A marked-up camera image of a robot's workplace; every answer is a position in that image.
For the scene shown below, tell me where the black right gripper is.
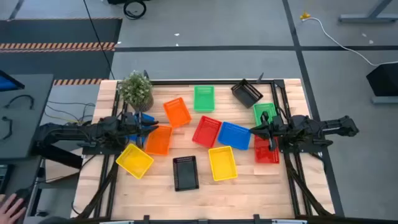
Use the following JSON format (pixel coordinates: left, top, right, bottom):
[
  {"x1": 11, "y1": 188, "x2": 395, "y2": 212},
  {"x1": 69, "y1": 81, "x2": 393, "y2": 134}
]
[{"x1": 249, "y1": 111, "x2": 295, "y2": 152}]

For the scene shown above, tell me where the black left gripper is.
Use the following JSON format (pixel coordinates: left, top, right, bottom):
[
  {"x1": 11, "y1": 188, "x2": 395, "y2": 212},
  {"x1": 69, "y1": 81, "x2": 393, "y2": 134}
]
[{"x1": 119, "y1": 111, "x2": 160, "y2": 149}]

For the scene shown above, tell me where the blue plastic basket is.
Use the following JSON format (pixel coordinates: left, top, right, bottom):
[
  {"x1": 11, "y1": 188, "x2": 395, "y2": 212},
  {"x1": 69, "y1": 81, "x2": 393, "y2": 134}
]
[
  {"x1": 126, "y1": 111, "x2": 156, "y2": 144},
  {"x1": 216, "y1": 121, "x2": 252, "y2": 151}
]

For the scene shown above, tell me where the orange plastic basket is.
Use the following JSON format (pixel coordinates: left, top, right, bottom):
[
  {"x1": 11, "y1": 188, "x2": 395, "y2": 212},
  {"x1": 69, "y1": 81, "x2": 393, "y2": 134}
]
[
  {"x1": 144, "y1": 124, "x2": 174, "y2": 156},
  {"x1": 162, "y1": 96, "x2": 193, "y2": 129}
]

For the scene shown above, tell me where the green plastic basket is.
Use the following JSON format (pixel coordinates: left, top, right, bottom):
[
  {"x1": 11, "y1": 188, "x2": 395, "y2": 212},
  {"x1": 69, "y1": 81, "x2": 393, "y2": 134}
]
[
  {"x1": 252, "y1": 102, "x2": 279, "y2": 127},
  {"x1": 193, "y1": 85, "x2": 216, "y2": 113}
]

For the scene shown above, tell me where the red plastic basket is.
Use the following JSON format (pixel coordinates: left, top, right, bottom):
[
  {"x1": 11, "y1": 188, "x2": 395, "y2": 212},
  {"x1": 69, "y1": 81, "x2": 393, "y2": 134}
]
[
  {"x1": 254, "y1": 134, "x2": 280, "y2": 165},
  {"x1": 192, "y1": 115, "x2": 223, "y2": 149}
]

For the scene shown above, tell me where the yellow plastic basket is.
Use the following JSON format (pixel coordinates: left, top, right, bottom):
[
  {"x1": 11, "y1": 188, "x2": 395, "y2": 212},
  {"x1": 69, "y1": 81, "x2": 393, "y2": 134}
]
[
  {"x1": 208, "y1": 145, "x2": 239, "y2": 182},
  {"x1": 115, "y1": 142, "x2": 155, "y2": 180}
]

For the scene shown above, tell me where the black plastic basket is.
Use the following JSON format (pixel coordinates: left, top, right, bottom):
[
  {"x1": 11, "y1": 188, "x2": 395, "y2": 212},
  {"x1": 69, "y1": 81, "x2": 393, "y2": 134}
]
[
  {"x1": 230, "y1": 78, "x2": 264, "y2": 109},
  {"x1": 172, "y1": 155, "x2": 200, "y2": 192}
]

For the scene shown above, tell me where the potted green plant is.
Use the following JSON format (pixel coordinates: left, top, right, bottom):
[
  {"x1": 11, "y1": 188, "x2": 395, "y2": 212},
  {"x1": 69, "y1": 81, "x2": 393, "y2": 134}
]
[{"x1": 117, "y1": 70, "x2": 155, "y2": 113}]

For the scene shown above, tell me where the black desk foot beam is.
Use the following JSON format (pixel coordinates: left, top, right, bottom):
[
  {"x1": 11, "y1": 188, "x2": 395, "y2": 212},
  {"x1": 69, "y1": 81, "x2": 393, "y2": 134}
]
[{"x1": 30, "y1": 144, "x2": 84, "y2": 170}]

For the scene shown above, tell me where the grey desk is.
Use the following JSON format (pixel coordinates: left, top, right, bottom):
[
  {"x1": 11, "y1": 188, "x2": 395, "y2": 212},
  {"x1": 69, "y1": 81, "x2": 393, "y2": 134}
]
[{"x1": 0, "y1": 73, "x2": 54, "y2": 161}]

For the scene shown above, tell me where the grey metal table foot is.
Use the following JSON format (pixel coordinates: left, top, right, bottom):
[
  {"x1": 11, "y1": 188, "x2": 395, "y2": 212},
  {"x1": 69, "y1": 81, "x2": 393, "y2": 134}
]
[
  {"x1": 371, "y1": 95, "x2": 398, "y2": 105},
  {"x1": 338, "y1": 0, "x2": 398, "y2": 24}
]

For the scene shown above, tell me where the black box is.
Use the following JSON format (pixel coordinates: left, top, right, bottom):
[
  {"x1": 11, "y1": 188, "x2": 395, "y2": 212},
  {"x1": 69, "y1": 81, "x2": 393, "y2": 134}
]
[{"x1": 366, "y1": 62, "x2": 398, "y2": 97}]

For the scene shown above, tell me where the black hazard-striped floor mat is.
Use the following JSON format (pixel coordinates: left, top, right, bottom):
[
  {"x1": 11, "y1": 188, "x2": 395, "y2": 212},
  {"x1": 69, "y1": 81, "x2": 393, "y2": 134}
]
[{"x1": 0, "y1": 17, "x2": 123, "y2": 86}]

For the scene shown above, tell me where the black computer mouse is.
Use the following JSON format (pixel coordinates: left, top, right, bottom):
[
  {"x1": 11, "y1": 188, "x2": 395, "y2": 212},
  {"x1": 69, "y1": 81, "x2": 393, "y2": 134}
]
[{"x1": 14, "y1": 187, "x2": 31, "y2": 202}]

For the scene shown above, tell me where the computer monitor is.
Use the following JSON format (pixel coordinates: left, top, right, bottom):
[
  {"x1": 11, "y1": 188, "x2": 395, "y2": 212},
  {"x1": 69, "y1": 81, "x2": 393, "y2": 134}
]
[{"x1": 0, "y1": 70, "x2": 25, "y2": 93}]

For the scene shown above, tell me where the black keyboard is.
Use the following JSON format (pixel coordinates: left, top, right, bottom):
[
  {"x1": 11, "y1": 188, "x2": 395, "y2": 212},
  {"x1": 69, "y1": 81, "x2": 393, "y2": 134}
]
[{"x1": 0, "y1": 164, "x2": 14, "y2": 195}]

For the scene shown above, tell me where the person's hand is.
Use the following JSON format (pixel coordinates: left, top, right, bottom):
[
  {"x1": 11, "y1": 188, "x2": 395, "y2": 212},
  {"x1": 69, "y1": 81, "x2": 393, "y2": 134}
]
[{"x1": 0, "y1": 192, "x2": 27, "y2": 224}]

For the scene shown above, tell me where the black metal rig frame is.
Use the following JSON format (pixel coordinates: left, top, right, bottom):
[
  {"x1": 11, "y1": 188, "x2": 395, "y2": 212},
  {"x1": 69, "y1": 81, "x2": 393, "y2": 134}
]
[{"x1": 76, "y1": 79, "x2": 335, "y2": 220}]

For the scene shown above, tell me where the thin black cable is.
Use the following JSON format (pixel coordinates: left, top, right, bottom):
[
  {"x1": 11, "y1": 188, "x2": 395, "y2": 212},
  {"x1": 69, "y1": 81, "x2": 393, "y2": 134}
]
[{"x1": 46, "y1": 100, "x2": 96, "y2": 124}]

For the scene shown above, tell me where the long black cable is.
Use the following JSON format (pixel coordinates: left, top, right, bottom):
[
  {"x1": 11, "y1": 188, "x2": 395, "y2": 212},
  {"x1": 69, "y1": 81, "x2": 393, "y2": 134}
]
[{"x1": 82, "y1": 0, "x2": 116, "y2": 80}]

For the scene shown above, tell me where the coiled black cable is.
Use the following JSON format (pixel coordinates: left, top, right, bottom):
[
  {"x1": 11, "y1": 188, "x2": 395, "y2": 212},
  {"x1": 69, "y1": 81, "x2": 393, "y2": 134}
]
[{"x1": 123, "y1": 0, "x2": 147, "y2": 21}]

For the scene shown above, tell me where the white cable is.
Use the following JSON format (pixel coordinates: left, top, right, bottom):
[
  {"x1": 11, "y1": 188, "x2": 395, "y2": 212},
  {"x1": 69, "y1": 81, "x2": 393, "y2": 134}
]
[{"x1": 303, "y1": 17, "x2": 398, "y2": 67}]

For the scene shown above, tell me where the curved black cable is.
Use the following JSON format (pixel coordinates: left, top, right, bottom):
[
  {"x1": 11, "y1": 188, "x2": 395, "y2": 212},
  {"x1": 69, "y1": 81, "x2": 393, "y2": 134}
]
[
  {"x1": 4, "y1": 94, "x2": 35, "y2": 110},
  {"x1": 1, "y1": 116, "x2": 14, "y2": 141}
]

